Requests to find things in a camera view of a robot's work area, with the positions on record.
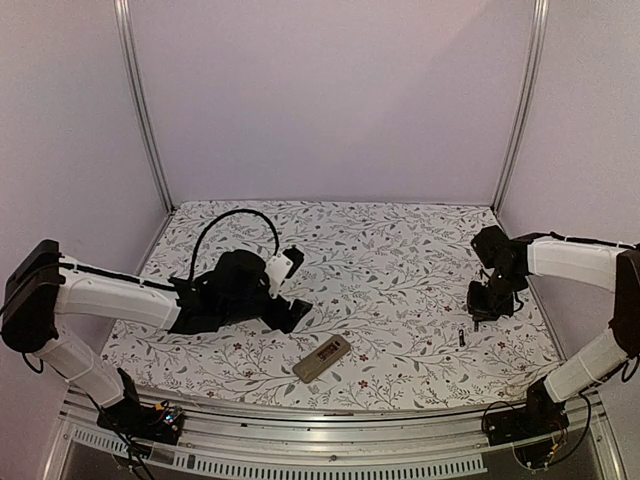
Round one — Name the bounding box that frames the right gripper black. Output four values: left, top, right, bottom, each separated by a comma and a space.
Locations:
468, 269, 525, 322

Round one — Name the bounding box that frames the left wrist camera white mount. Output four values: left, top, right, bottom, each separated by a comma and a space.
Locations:
265, 253, 293, 299

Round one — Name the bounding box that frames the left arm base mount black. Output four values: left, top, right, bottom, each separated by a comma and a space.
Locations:
97, 398, 185, 445

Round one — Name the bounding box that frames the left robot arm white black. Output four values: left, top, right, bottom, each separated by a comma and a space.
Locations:
1, 240, 312, 434

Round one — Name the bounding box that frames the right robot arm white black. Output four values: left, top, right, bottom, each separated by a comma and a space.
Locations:
467, 226, 639, 436

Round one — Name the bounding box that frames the right aluminium frame post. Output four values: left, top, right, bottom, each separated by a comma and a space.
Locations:
491, 0, 550, 217

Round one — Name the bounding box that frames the left aluminium frame post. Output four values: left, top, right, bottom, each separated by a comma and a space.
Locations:
113, 0, 175, 215

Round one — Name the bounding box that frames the grey remote control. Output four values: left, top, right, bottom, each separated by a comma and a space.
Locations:
292, 335, 351, 384

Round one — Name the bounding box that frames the floral patterned table mat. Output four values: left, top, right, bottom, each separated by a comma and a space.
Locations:
101, 201, 559, 410

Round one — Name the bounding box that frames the aluminium frame post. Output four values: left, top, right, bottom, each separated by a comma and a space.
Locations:
113, 0, 175, 215
491, 0, 550, 217

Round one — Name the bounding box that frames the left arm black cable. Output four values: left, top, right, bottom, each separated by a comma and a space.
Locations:
191, 207, 281, 279

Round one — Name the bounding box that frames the aluminium front rail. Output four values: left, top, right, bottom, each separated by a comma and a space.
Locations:
43, 388, 631, 479

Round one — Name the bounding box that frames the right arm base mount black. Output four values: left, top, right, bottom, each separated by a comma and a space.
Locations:
481, 380, 569, 470

